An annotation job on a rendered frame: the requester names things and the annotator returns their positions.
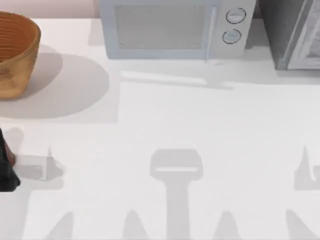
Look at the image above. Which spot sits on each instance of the brown woven basket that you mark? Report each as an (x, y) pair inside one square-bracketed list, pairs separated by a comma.
[(17, 50)]

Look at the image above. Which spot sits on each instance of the round microwave knob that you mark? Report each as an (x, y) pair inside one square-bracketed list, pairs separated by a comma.
[(231, 36), (235, 15)]

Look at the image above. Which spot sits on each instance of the pale microwave door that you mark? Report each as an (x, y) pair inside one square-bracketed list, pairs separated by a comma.
[(160, 27)]

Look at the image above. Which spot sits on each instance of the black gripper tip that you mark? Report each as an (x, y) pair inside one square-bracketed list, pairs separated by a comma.
[(6, 172)]

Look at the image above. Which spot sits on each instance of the pale microwave oven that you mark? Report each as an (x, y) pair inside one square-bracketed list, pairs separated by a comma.
[(246, 27)]

